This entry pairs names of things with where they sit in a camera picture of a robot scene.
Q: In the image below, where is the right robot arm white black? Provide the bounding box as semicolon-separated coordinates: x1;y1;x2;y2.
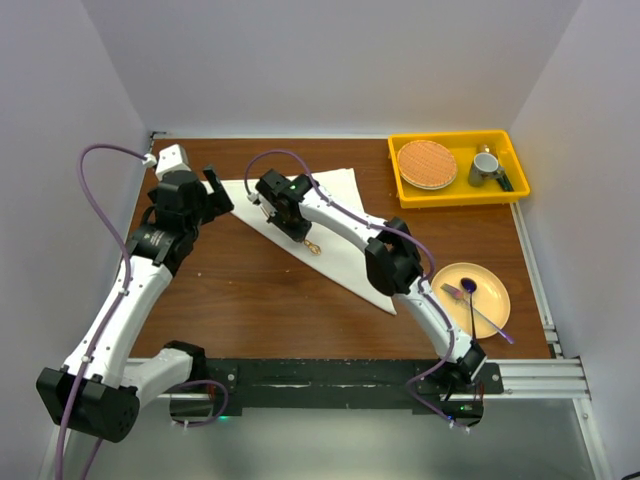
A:
248;169;487;393

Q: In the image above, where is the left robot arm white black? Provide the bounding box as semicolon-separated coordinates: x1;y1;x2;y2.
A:
36;167;234;443

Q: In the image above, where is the aluminium frame rail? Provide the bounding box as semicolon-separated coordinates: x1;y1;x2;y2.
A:
502;202;591;400

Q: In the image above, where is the cream yellow plate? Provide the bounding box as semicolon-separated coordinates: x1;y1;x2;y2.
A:
431;262;511;341

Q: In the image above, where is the dark green utensil in tray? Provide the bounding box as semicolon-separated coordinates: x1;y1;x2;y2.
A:
496;173;514;192

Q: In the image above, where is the grey white mug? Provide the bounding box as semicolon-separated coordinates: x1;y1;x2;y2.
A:
468;152;504;187

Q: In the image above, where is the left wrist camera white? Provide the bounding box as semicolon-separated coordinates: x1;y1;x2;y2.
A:
142;144;191;181

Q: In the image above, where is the orange patterned plate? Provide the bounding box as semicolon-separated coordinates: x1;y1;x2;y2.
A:
397;140;458;190

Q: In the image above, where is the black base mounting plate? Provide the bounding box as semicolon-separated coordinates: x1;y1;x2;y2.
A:
169;358;505;426

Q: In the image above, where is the white cloth napkin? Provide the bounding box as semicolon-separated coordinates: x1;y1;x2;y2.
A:
222;168;396;316

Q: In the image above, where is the yellow plastic tray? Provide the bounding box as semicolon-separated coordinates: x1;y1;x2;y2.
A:
388;130;531;209

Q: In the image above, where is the gold fork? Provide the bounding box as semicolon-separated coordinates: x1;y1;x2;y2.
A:
303;240;322;255

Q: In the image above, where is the iridescent purple spoon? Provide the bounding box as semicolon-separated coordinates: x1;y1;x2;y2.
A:
460;277;477;341

